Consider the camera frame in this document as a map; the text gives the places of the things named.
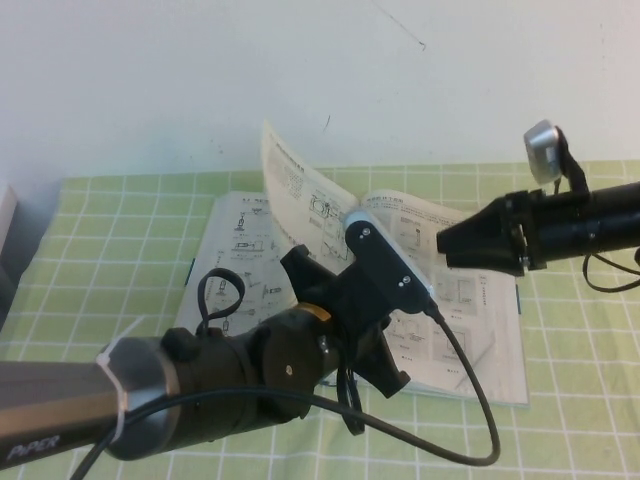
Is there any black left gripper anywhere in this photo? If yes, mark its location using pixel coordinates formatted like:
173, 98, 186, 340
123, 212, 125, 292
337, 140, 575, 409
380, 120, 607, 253
279, 243, 412, 401

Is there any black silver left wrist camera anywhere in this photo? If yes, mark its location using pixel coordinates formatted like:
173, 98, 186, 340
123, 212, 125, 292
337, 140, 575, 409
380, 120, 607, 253
342, 208, 437, 315

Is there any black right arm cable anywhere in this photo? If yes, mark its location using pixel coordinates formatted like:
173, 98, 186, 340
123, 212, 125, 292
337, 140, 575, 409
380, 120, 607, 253
582, 247, 640, 294

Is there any technical diagram book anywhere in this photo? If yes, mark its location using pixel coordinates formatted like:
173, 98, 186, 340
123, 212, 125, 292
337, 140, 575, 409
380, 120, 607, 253
174, 118, 531, 409

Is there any white zip tie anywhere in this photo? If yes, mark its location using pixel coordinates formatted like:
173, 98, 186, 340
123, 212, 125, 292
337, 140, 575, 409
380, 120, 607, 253
96, 316, 151, 444

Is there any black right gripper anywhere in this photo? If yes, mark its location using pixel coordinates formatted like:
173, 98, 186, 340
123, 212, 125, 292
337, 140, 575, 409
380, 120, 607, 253
436, 190, 545, 278

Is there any silver round right wrist camera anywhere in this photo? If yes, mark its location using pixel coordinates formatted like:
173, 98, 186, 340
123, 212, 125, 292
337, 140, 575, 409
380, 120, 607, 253
522, 119, 589, 195

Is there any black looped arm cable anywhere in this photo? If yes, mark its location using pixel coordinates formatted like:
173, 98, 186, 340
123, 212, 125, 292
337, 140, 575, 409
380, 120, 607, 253
335, 367, 369, 437
196, 268, 246, 335

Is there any black camera cable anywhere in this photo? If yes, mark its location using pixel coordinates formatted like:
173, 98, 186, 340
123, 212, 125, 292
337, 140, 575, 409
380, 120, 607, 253
74, 299, 502, 480

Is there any green white checked tablecloth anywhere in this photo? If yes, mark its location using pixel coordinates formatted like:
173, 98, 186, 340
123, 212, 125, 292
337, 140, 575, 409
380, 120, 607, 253
0, 159, 640, 480

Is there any white box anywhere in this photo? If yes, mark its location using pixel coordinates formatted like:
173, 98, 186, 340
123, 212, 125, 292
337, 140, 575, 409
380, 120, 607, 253
0, 185, 19, 261

